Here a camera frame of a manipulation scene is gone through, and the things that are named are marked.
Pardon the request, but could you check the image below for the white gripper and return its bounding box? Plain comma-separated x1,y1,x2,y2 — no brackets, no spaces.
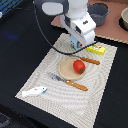
60,13,96,48

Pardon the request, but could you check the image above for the yellow toy butter box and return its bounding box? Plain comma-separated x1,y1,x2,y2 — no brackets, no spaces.
87,44,105,55

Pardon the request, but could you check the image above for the red toy tomato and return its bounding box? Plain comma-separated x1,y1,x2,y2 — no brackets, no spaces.
73,60,86,74

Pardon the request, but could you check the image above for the light blue toy carton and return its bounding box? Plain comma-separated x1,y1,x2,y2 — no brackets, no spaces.
70,35,82,50

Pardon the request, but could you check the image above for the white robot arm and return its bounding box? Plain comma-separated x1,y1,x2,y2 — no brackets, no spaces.
34,0,96,47

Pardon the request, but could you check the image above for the large grey pot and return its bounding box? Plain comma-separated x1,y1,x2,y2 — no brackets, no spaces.
88,3,110,26

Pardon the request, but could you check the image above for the pink wooden tray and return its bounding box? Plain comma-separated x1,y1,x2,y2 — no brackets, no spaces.
50,0,128,45

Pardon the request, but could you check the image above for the beige bowl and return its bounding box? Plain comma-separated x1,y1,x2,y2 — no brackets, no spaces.
121,7,128,31

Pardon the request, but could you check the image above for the round wooden plate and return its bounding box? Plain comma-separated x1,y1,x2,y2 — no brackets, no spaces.
58,57,85,80

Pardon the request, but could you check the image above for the beige woven placemat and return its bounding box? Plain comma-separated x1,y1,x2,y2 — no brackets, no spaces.
15,32,118,128

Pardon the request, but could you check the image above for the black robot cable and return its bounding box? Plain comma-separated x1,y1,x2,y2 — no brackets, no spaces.
32,0,98,56

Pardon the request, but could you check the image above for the knife with wooden handle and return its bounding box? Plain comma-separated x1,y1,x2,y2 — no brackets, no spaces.
67,55,100,65

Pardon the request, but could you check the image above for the fork with wooden handle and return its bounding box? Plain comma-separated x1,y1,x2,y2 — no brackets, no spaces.
47,72,88,91

